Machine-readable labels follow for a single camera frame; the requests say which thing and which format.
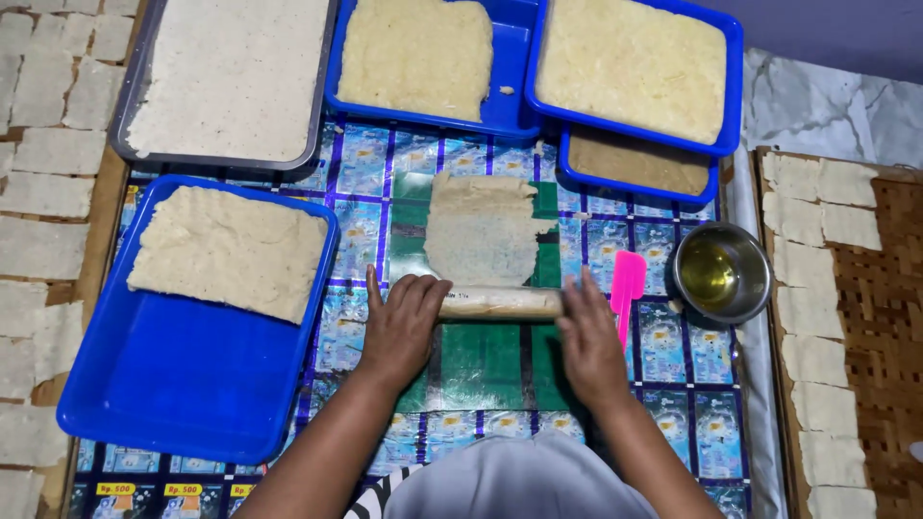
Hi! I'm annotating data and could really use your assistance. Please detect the person's right hand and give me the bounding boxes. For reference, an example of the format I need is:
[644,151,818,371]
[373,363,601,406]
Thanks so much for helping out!
[555,265,633,412]

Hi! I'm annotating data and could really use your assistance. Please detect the person's left hand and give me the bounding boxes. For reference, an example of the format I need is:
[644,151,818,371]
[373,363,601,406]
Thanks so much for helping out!
[358,264,454,387]

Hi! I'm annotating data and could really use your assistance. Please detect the white pipe rolling pin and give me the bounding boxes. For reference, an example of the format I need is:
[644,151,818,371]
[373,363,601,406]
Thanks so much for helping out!
[438,287,565,321]

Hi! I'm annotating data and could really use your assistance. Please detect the pink silicone spatula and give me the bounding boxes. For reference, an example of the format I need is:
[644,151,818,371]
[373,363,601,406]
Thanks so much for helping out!
[609,250,649,354]

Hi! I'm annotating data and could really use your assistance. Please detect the green plastic sheet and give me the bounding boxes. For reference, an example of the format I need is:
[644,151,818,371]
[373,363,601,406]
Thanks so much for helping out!
[388,172,579,413]

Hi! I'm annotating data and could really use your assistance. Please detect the flattened thin dough sheet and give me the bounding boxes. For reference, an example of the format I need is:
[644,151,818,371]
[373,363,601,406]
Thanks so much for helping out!
[423,172,558,288]

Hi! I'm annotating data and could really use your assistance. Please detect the blue printed sachet mat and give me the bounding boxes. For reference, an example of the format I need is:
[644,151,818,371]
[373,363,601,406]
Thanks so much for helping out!
[67,119,752,519]

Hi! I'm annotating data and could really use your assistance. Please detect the steel bowl of oil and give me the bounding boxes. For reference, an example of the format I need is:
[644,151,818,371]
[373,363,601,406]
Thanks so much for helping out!
[671,221,774,326]

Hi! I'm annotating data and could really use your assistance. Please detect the brown dough slab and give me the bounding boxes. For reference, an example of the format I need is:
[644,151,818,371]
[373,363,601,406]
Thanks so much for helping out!
[567,128,712,197]

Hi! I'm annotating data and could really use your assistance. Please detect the person's grey clothing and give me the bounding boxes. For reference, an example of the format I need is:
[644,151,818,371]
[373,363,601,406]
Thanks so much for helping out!
[345,431,661,519]

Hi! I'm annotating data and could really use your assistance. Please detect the white plastic underlay sheet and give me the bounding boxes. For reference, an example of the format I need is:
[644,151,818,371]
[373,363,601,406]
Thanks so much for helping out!
[721,140,788,519]

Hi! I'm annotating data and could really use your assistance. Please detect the yellowish dough slab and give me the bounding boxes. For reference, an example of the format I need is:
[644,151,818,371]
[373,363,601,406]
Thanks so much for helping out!
[535,0,728,146]
[335,0,496,124]

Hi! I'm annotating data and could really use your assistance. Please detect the rows of cut dough rectangles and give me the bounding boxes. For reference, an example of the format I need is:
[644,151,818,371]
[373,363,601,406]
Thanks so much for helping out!
[0,0,142,519]
[761,150,885,519]

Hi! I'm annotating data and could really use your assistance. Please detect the woven bamboo drying tray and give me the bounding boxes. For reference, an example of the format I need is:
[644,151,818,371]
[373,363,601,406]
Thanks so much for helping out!
[0,0,150,519]
[753,146,923,519]

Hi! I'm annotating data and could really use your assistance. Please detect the pale speckled dough slab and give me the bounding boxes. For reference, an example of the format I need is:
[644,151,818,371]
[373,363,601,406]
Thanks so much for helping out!
[126,185,330,326]

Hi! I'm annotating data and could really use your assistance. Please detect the large blue plastic tray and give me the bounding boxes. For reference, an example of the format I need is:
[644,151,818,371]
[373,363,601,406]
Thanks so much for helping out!
[55,173,340,467]

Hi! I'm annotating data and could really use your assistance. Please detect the white dough slab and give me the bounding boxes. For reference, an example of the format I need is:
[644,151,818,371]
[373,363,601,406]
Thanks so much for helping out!
[125,0,332,164]

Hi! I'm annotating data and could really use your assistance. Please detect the grey metal baking tray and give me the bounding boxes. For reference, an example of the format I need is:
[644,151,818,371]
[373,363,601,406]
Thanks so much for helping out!
[108,0,340,174]

